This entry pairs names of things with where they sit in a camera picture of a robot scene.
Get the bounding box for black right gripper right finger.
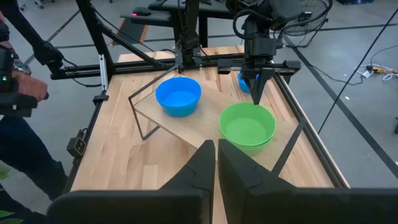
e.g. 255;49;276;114
218;138;398;224

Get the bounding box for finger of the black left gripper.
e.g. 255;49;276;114
251;68;276;105
241;70;253;90

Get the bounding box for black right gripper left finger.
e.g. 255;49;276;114
46;139;216;224

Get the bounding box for blue plastic mini bowl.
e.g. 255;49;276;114
238;72;261;94
155;77;202;111
157;93;201;118

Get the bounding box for wooden shelf riser black legs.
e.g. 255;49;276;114
127;73;308;177

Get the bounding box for black computer mouse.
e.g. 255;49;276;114
132;6;152;17

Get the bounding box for orange striped floor mat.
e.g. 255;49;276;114
109;17;150;47

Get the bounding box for green leafy plant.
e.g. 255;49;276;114
0;164;24;224

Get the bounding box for person's hand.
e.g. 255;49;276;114
12;70;50;102

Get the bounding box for person's wristwatch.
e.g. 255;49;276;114
12;58;32;75

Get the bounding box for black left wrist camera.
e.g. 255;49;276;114
245;36;277;60

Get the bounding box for black fan power cable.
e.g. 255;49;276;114
307;62;365;86

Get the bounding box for black floor cable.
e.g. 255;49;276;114
317;7;398;134

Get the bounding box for white cable bundle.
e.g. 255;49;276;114
354;63;398;82

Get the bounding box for black table-level camera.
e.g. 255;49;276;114
66;136;88;157

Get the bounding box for silver aluminium bracket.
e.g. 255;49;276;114
98;54;109;92

